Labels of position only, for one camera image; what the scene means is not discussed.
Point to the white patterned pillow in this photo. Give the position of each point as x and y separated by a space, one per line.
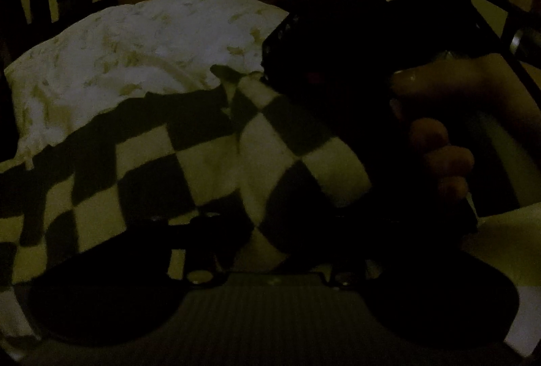
135 53

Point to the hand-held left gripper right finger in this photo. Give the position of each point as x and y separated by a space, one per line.
351 264

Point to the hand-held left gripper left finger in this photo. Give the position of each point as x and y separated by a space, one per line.
186 235

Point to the black white checkered cloth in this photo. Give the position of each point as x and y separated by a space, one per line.
177 163

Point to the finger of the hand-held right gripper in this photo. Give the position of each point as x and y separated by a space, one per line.
277 46

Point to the person's right hand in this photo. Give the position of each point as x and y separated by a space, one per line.
448 95

